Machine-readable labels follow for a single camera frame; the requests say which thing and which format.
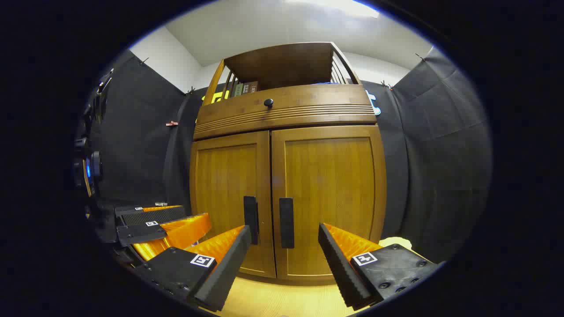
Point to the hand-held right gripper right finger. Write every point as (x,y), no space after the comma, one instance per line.
(337,264)

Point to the wooden double-door shoe cabinet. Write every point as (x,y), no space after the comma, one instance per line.
(282,66)

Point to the pale yellow soft item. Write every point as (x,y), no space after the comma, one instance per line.
(396,242)

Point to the black backdrop cloth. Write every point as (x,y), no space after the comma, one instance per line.
(132,132)

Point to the black round drawer knob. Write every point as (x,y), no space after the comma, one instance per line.
(269,103)

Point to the wooden cabinet drawer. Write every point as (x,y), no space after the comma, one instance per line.
(308,103)

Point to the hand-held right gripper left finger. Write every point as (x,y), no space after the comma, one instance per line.
(229,264)

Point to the green book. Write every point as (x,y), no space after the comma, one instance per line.
(238,90)

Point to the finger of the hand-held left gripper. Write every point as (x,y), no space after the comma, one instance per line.
(141,233)
(152,215)

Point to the blue item on cabinet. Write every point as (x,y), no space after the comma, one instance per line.
(326,82)

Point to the wooden shoe cabinet door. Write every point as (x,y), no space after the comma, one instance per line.
(220,185)
(330,185)

